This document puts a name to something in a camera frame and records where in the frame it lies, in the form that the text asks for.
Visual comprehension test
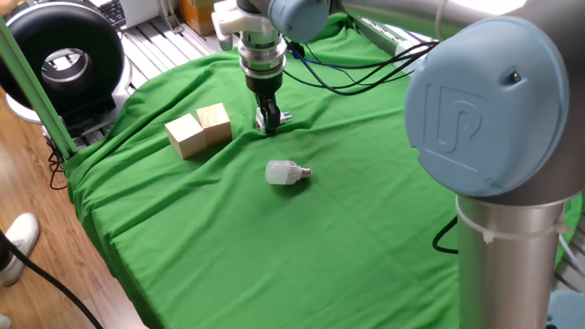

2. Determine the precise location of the thin black wire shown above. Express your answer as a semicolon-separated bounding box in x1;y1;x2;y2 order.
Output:
47;136;69;191

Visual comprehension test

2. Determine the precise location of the black ring-shaped device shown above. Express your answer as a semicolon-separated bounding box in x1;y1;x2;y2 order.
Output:
0;1;134;138

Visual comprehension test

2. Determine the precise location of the green frame post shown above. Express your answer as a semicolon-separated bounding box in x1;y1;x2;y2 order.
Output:
0;16;79;161

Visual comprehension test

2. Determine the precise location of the white plug-in bulb holder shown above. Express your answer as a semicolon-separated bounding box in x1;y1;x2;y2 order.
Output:
254;107;293;134

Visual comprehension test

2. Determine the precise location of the white LED bulb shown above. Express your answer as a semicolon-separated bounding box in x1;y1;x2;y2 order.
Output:
265;159;314;186

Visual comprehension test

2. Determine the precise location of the cardboard box yellow tape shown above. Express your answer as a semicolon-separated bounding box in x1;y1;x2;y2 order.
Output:
177;0;216;37

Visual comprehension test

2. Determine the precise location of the black keyboard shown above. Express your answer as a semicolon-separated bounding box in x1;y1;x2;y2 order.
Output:
96;0;127;29

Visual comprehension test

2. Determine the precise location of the reddish wooden cube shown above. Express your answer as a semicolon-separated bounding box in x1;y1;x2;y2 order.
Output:
196;102;233;146

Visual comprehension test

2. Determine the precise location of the green cloth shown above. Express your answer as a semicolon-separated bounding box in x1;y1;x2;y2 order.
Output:
63;13;585;329

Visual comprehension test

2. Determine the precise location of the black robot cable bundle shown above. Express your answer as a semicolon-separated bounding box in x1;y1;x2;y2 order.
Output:
282;39;441;97

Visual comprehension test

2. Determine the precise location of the white box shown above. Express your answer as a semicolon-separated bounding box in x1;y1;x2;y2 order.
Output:
119;0;162;29

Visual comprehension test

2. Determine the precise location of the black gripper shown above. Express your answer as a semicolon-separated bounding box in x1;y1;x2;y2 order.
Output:
244;71;284;137

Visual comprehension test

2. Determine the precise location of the pale wooden cube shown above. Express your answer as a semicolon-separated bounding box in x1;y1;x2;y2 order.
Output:
164;112;208;161

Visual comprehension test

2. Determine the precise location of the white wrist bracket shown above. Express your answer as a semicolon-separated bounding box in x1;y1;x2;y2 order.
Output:
210;0;278;51

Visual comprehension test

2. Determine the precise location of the thick black floor cable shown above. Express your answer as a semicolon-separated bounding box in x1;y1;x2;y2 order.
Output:
0;230;105;329

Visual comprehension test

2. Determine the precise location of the dark blue cable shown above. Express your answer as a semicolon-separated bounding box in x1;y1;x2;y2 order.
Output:
292;49;412;90

